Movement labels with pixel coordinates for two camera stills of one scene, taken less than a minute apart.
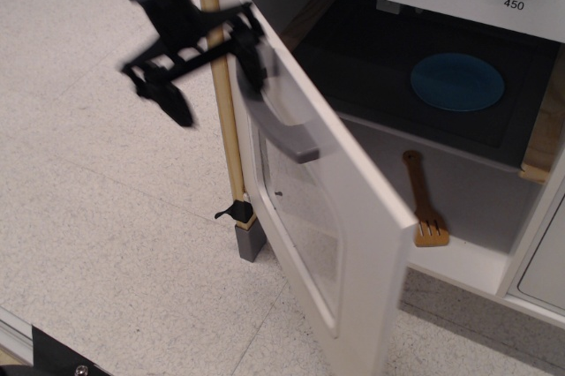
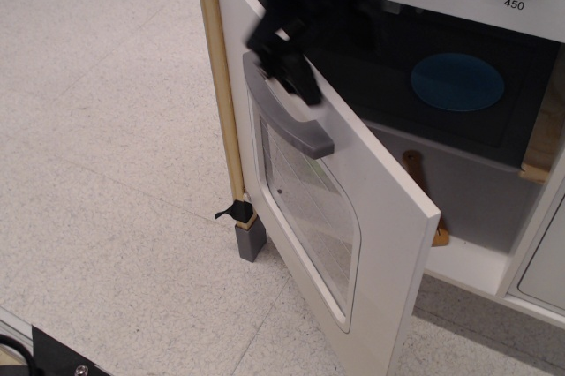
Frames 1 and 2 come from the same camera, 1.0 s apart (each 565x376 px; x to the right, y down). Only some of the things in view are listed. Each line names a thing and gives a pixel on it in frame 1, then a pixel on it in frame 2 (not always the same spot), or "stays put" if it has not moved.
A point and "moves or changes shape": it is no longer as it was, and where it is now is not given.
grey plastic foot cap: (251, 242) stays put
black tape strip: (240, 210) stays put
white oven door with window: (335, 237) moves or changes shape
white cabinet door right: (540, 279) stays put
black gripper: (190, 30) -> (322, 2)
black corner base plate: (51, 358) stays put
